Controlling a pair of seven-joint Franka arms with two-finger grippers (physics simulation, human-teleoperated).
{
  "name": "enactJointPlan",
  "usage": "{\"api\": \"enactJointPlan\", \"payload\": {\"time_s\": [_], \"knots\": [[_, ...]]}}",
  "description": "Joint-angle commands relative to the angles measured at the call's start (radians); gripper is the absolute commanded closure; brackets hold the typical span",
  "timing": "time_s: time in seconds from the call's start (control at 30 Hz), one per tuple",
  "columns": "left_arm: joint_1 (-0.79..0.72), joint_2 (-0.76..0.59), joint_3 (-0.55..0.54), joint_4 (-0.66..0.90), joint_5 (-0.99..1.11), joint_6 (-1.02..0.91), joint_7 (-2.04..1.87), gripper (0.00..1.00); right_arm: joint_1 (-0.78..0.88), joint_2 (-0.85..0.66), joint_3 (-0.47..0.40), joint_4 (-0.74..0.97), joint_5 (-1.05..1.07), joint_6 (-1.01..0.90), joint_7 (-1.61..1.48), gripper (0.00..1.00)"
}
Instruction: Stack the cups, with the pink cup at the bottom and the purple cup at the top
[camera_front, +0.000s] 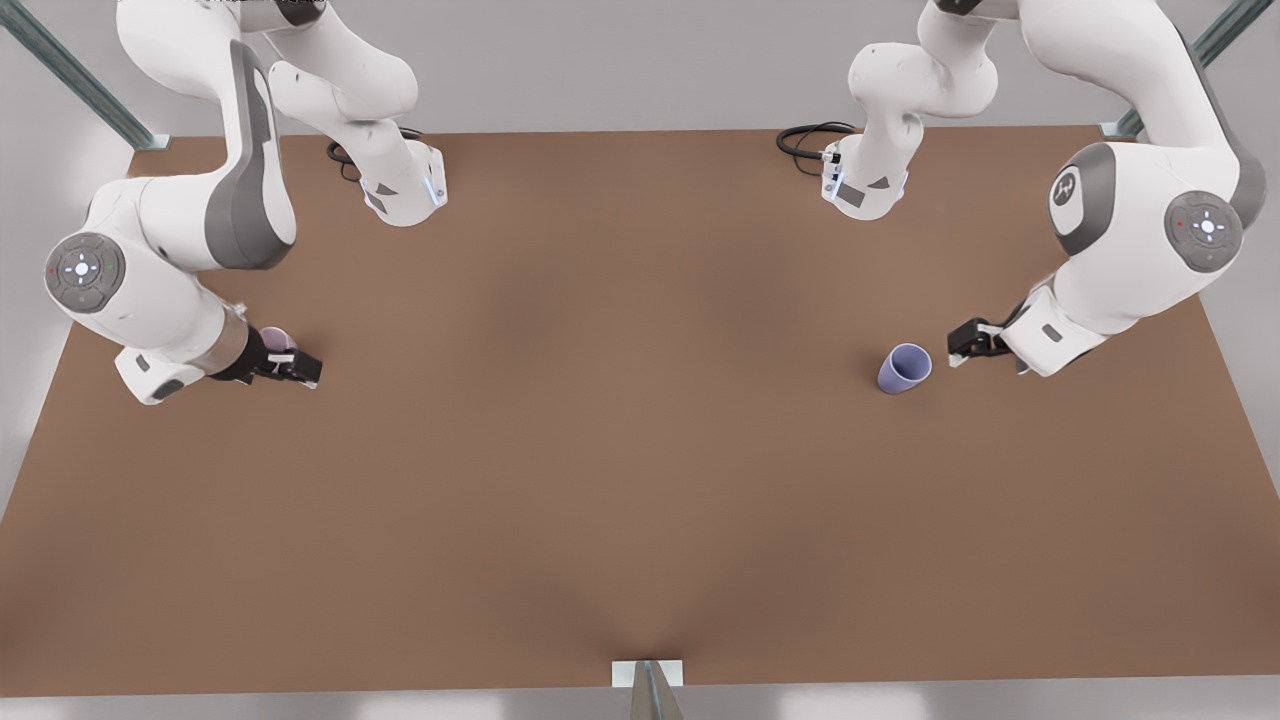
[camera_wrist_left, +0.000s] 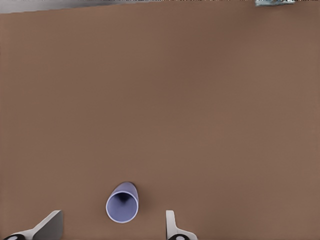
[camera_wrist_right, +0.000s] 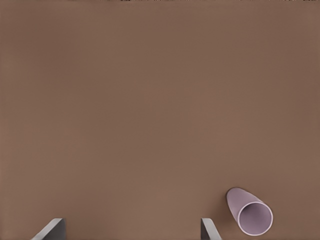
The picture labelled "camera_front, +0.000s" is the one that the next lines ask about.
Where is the black cable loop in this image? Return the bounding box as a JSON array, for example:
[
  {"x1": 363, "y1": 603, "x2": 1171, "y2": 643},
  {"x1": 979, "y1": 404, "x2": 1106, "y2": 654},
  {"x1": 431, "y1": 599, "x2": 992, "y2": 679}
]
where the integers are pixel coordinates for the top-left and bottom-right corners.
[
  {"x1": 327, "y1": 127, "x2": 425, "y2": 183},
  {"x1": 776, "y1": 121, "x2": 859, "y2": 177}
]

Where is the purple cup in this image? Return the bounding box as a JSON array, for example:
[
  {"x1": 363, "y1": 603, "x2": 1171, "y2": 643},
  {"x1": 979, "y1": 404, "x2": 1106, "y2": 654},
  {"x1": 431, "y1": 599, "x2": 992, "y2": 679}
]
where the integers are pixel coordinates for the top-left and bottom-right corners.
[{"x1": 878, "y1": 343, "x2": 933, "y2": 396}]

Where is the silver frame post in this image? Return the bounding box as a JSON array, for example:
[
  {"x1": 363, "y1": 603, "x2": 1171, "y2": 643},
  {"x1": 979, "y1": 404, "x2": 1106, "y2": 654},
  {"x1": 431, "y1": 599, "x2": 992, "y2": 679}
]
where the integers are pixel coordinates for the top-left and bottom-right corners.
[
  {"x1": 1100, "y1": 0, "x2": 1276, "y2": 141},
  {"x1": 612, "y1": 659, "x2": 685, "y2": 720},
  {"x1": 0, "y1": 0, "x2": 171, "y2": 151}
]

